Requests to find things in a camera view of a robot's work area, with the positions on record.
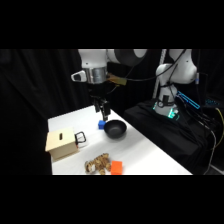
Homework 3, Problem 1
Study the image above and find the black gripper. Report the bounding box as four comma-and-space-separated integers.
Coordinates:
87, 82, 111, 122

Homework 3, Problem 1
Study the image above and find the striped plush tiger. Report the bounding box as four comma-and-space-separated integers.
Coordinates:
84, 152, 112, 175

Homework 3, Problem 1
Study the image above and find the black bowl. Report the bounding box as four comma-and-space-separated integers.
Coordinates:
103, 119, 128, 139

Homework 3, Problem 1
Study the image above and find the light wooden box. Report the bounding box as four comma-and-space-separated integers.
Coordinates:
45, 127, 80, 161

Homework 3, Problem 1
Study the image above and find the orange block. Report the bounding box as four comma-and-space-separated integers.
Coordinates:
110, 160, 124, 175

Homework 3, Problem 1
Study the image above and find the black cloth covered stand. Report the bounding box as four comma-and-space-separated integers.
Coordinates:
123, 99, 224, 175

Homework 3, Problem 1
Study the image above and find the green base light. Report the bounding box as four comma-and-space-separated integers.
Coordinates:
152, 101, 181, 122

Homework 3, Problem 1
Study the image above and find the black curtain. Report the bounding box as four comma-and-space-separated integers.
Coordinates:
0, 49, 224, 175

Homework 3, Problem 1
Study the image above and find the blue lit strip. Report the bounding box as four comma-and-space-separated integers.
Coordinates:
176, 90, 202, 111

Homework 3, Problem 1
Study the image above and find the black metal handle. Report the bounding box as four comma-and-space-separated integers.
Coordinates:
74, 131, 87, 147

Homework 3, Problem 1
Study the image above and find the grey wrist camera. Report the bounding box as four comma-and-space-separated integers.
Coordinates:
70, 70, 88, 83

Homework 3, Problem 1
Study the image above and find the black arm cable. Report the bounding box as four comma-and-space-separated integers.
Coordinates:
123, 49, 188, 83

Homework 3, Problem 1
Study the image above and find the yellow cable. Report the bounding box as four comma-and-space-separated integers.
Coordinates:
215, 107, 224, 141

